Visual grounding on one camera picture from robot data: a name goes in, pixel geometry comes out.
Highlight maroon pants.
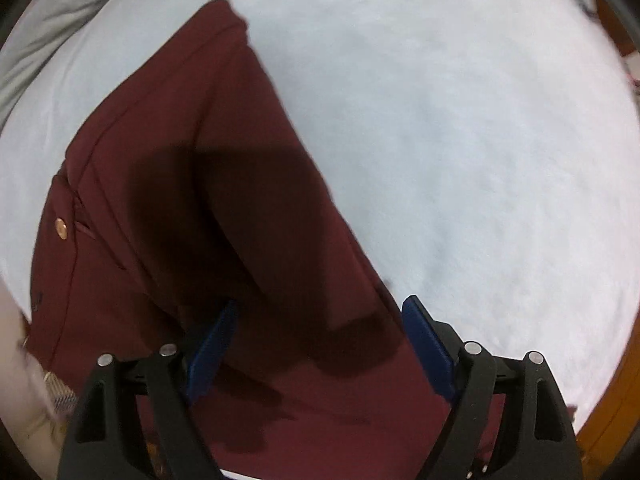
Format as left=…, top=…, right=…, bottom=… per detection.
left=29, top=0, right=507, bottom=477

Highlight wooden bed frame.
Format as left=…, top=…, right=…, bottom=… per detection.
left=575, top=0, right=640, bottom=472

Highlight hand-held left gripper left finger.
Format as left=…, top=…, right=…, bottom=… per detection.
left=56, top=299, right=240, bottom=480

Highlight checked clothing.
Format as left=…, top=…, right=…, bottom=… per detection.
left=42, top=370, right=79, bottom=417

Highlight white bed sheet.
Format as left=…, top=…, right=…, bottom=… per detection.
left=0, top=0, right=640, bottom=441

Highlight beige cloth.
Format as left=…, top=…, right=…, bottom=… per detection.
left=0, top=280, right=68, bottom=456

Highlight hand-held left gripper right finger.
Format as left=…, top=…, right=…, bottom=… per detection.
left=401, top=295, right=585, bottom=480

